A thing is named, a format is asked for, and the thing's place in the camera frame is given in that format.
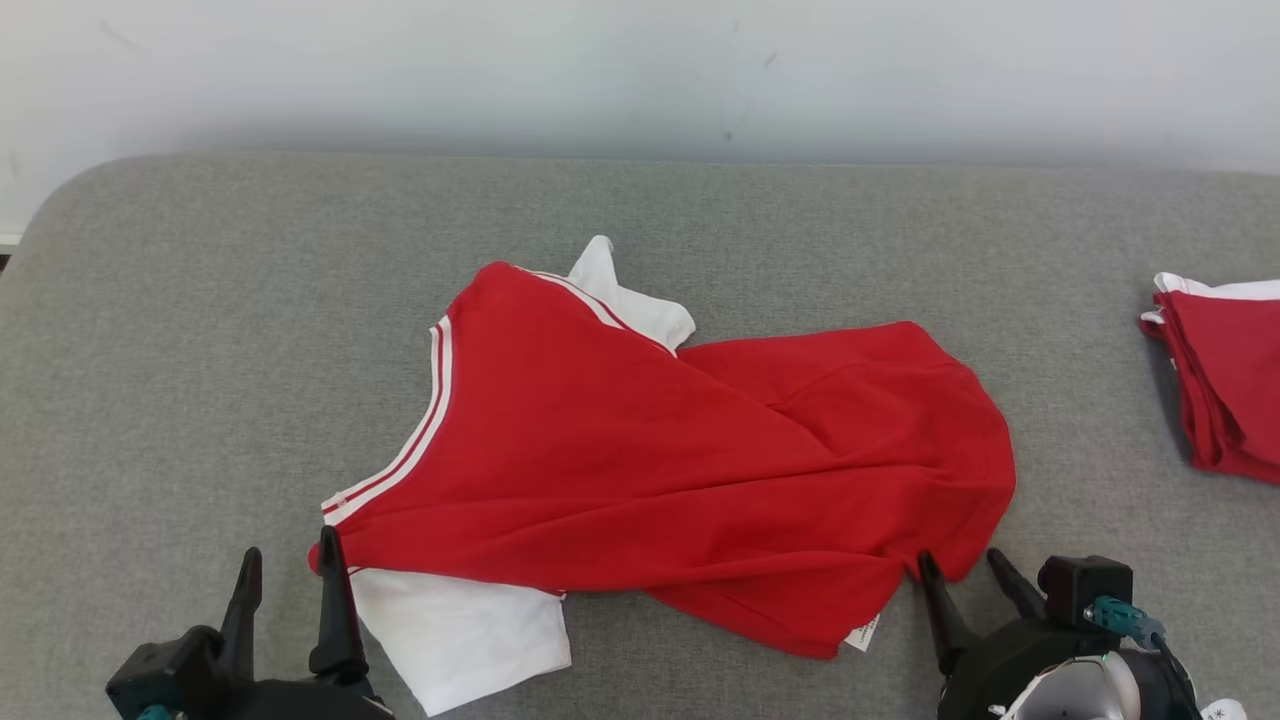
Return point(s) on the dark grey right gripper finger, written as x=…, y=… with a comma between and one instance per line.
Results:
x=1020, y=595
x=945, y=625

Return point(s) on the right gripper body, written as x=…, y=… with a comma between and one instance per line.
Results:
x=1010, y=670

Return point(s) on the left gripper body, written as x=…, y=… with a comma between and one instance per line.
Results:
x=300, y=702

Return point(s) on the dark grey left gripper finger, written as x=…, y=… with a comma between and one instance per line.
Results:
x=243, y=620
x=337, y=630

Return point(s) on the small red garment number print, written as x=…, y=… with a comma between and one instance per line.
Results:
x=1240, y=380

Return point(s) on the red jersey with white sleeves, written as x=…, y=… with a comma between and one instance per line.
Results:
x=650, y=450

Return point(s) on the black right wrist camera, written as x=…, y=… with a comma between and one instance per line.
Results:
x=1080, y=585

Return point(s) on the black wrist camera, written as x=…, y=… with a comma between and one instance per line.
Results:
x=1080, y=585
x=165, y=670

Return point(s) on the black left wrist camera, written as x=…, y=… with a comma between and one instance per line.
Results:
x=165, y=670

